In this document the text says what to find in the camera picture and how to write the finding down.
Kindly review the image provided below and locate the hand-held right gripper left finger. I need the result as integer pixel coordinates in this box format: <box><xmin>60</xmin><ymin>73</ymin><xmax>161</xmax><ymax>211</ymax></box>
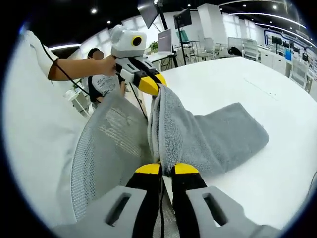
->
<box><xmin>53</xmin><ymin>162</ymin><xmax>163</xmax><ymax>238</ymax></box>

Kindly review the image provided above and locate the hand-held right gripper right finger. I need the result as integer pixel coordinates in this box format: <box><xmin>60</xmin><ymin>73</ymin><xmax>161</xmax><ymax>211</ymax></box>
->
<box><xmin>170</xmin><ymin>162</ymin><xmax>282</xmax><ymax>238</ymax></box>

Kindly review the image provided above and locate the grey towel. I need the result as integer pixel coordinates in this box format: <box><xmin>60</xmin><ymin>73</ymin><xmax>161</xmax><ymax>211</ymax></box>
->
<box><xmin>147</xmin><ymin>84</ymin><xmax>270</xmax><ymax>177</ymax></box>

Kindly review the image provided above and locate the person's left hand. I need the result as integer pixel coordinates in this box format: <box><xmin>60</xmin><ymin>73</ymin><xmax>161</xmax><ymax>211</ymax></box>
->
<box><xmin>99</xmin><ymin>55</ymin><xmax>120</xmax><ymax>77</ymax></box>

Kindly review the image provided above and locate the silver monitor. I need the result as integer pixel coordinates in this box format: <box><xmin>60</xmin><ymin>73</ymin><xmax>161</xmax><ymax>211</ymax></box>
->
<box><xmin>157</xmin><ymin>28</ymin><xmax>173</xmax><ymax>54</ymax></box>

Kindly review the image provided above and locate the large black hanging screen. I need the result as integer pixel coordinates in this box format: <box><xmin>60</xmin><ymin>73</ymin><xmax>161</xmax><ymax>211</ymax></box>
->
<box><xmin>137</xmin><ymin>3</ymin><xmax>159</xmax><ymax>29</ymax></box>

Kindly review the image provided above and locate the black stand pole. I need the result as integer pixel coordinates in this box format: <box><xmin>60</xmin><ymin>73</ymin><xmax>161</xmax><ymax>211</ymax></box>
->
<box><xmin>158</xmin><ymin>1</ymin><xmax>179</xmax><ymax>68</ymax></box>

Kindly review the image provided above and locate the green board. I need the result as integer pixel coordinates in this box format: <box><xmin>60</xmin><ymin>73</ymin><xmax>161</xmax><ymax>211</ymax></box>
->
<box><xmin>176</xmin><ymin>31</ymin><xmax>188</xmax><ymax>44</ymax></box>

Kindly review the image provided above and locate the black monitor on stand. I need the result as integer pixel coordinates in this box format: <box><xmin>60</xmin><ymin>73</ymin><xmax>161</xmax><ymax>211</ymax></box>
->
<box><xmin>173</xmin><ymin>8</ymin><xmax>193</xmax><ymax>29</ymax></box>

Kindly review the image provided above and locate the white office chair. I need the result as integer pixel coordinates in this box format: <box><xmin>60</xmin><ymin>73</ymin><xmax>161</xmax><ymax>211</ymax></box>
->
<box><xmin>289</xmin><ymin>59</ymin><xmax>311</xmax><ymax>91</ymax></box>
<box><xmin>203</xmin><ymin>37</ymin><xmax>217</xmax><ymax>59</ymax></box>
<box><xmin>227</xmin><ymin>36</ymin><xmax>245</xmax><ymax>58</ymax></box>
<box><xmin>242</xmin><ymin>39</ymin><xmax>261</xmax><ymax>62</ymax></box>

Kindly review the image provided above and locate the grey mesh chair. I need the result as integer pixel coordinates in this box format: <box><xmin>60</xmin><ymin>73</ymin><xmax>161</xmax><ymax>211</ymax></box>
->
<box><xmin>70</xmin><ymin>95</ymin><xmax>179</xmax><ymax>238</ymax></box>

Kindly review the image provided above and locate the black backpack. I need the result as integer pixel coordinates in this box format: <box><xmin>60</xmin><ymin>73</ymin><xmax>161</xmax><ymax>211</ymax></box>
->
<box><xmin>228</xmin><ymin>46</ymin><xmax>242</xmax><ymax>57</ymax></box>

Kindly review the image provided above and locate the person's white shirt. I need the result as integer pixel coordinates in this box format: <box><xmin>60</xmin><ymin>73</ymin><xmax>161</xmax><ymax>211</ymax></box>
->
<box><xmin>4</xmin><ymin>30</ymin><xmax>100</xmax><ymax>224</ymax></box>

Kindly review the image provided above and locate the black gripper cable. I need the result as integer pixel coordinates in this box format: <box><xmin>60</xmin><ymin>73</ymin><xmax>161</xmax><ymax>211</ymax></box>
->
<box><xmin>40</xmin><ymin>42</ymin><xmax>148</xmax><ymax>119</ymax></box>

